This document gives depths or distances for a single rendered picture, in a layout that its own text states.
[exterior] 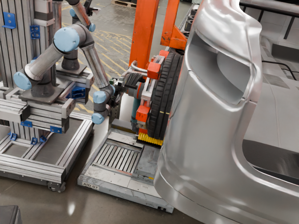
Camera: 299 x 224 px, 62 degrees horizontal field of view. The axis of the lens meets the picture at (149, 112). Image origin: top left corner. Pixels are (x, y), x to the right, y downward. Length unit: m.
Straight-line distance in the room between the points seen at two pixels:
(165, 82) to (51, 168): 1.12
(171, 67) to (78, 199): 1.28
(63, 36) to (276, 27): 3.49
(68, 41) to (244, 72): 0.88
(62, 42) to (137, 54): 1.08
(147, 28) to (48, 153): 1.36
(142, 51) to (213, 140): 1.61
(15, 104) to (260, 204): 1.58
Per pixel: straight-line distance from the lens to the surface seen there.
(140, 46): 2.31
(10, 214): 1.75
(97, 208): 2.13
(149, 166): 2.17
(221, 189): 0.95
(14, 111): 1.85
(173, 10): 4.16
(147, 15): 2.24
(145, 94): 1.63
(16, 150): 2.34
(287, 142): 1.74
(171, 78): 1.60
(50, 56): 1.49
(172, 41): 4.25
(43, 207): 2.17
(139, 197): 2.12
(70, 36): 1.36
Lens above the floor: 1.73
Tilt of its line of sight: 32 degrees down
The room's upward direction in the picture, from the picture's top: 11 degrees clockwise
